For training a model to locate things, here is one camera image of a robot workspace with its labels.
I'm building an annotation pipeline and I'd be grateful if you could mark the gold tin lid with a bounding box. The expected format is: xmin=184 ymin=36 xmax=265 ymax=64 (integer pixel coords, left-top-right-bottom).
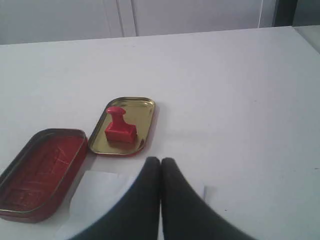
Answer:
xmin=88 ymin=97 xmax=156 ymax=157

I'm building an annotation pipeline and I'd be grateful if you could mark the red rubber stamp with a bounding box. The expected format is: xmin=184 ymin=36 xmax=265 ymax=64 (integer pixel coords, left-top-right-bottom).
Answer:
xmin=104 ymin=106 xmax=137 ymax=144

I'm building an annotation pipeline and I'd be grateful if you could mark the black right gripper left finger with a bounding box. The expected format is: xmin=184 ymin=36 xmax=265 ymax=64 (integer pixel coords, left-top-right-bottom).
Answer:
xmin=72 ymin=156 xmax=161 ymax=240

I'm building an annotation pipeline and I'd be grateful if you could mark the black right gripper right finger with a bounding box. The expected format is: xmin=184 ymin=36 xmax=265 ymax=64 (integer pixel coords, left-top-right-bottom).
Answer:
xmin=161 ymin=157 xmax=253 ymax=240

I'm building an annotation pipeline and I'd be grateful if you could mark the red tin box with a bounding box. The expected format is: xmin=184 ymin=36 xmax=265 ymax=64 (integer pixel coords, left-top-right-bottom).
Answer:
xmin=0 ymin=128 xmax=88 ymax=223

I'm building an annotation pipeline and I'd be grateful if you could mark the white paper sheet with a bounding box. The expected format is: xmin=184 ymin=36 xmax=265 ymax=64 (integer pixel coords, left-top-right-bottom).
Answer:
xmin=68 ymin=170 xmax=221 ymax=240

